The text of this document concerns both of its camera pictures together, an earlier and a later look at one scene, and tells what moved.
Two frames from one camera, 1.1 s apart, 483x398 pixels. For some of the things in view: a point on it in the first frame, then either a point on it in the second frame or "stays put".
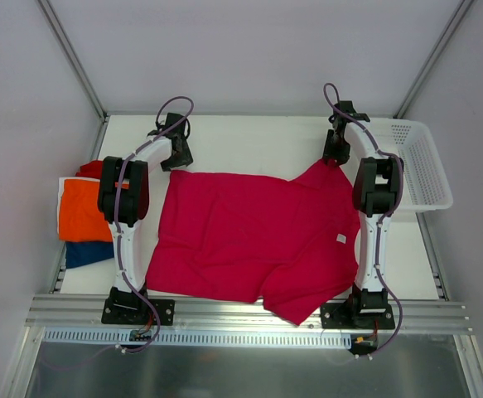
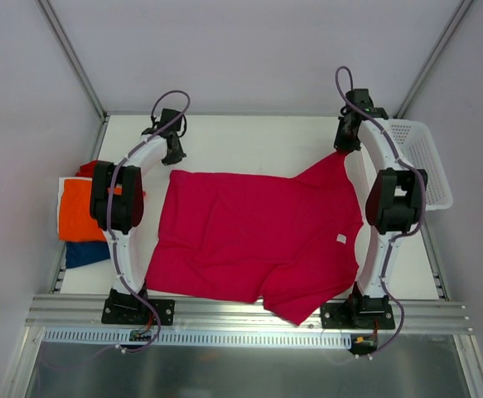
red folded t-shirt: [94, 169] stays put
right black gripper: [336, 150] -> [345, 138]
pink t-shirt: [292, 244] stays put
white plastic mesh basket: [426, 186] stays put
